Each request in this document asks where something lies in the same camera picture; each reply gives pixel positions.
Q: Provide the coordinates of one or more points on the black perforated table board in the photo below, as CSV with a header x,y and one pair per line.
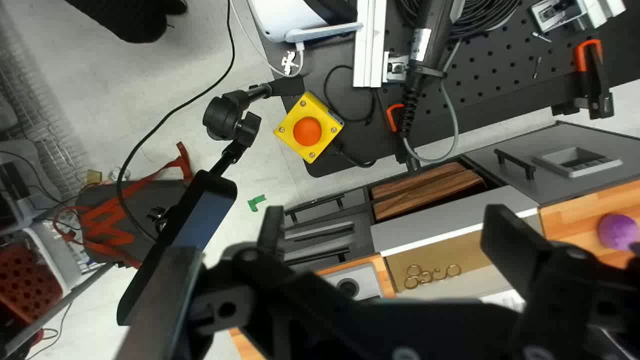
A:
x,y
495,76

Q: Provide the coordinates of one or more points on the yellow emergency stop button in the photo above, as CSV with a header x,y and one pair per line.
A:
x,y
308,128

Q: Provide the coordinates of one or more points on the orange black clamp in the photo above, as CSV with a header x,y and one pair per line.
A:
x,y
593,83

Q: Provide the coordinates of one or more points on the purple toy ball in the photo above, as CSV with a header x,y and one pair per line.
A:
x,y
618,230

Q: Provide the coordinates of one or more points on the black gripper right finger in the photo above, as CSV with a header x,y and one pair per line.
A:
x,y
576,307

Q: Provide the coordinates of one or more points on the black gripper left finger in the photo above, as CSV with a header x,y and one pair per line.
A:
x,y
156,323

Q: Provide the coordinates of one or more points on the wooden drawer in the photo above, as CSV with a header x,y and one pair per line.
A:
x,y
424,189

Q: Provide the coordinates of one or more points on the white toy sink basin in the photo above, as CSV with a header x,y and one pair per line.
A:
x,y
437,252

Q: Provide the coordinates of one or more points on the aluminium profile rail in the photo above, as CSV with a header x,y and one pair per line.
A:
x,y
373,65

